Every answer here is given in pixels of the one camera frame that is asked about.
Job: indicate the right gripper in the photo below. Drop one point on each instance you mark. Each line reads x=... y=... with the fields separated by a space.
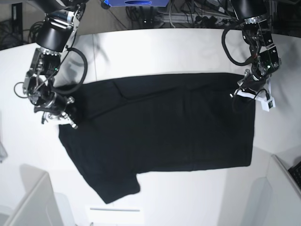
x=45 y=100

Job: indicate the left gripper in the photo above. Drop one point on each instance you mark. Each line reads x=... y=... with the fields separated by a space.
x=254 y=86

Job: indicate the black T-shirt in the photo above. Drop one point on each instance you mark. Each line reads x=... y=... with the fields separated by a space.
x=171 y=122

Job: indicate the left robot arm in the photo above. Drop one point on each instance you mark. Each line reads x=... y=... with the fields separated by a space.
x=264 y=60

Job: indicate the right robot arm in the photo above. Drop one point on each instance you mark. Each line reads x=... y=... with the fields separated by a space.
x=56 y=35

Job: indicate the white power strip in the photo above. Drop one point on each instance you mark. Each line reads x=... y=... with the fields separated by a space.
x=185 y=20

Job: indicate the black keyboard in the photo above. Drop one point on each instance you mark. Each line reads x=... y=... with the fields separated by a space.
x=296 y=173

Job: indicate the white partition panel left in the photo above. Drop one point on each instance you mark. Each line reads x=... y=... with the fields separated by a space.
x=40 y=206

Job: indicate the white partition panel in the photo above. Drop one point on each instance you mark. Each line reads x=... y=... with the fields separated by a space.
x=274 y=200
x=40 y=206

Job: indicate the white partition panel right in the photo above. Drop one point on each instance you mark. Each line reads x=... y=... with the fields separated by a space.
x=274 y=200

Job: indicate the blue box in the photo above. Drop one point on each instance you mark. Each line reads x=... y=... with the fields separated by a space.
x=128 y=3

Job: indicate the white table slot plate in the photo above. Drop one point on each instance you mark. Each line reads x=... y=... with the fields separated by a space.
x=115 y=215

